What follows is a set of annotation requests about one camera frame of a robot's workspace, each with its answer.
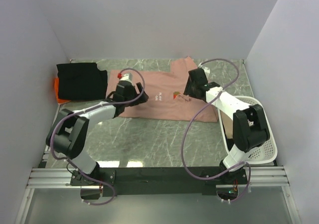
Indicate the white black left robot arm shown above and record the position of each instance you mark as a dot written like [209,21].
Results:
[67,136]

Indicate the beige garment in basket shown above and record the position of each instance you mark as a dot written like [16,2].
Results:
[228,125]

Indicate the aluminium frame rail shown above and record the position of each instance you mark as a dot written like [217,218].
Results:
[126,142]

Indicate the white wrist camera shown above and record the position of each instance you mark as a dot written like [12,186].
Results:
[126,77]
[205,69]

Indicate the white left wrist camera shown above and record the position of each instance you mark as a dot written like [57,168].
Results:
[126,77]

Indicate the pink printed t-shirt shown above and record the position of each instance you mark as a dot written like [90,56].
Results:
[165,90]

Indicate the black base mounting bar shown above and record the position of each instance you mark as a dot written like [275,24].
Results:
[165,180]

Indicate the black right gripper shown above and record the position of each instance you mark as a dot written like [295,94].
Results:
[188,90]

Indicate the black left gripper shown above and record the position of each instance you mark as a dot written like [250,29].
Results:
[143,98]

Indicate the folded orange t-shirt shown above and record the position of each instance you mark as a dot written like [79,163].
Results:
[56,89]

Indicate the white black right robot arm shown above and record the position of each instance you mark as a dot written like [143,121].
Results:
[250,128]

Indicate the folded black t-shirt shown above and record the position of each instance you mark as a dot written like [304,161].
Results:
[82,81]

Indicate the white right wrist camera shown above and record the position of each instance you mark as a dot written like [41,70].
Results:
[205,69]

